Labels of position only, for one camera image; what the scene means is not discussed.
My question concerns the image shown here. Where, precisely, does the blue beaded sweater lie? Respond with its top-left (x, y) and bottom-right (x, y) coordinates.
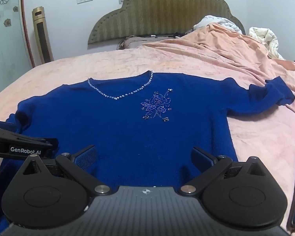
top-left (0, 71), bottom-right (295, 235)

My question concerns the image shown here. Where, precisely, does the pink bed sheet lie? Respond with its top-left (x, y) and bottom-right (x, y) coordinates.
top-left (0, 42), bottom-right (295, 227)

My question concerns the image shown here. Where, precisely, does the glass wardrobe door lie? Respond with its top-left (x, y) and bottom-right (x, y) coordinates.
top-left (0, 0), bottom-right (33, 92)

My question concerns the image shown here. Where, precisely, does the gold tower fan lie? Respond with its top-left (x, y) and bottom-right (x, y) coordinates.
top-left (32, 6), bottom-right (54, 63)

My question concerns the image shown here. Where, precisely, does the orange blanket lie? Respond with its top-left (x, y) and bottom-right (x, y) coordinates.
top-left (146, 23), bottom-right (295, 113)

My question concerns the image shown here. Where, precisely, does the cream crumpled duvet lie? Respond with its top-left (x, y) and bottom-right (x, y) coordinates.
top-left (249, 27), bottom-right (285, 60)

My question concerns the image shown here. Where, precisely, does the patterned pillow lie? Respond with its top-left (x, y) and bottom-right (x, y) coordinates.
top-left (117, 35), bottom-right (175, 50)

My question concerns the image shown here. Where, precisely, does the olive green headboard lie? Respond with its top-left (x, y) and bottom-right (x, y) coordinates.
top-left (88, 0), bottom-right (245, 45)

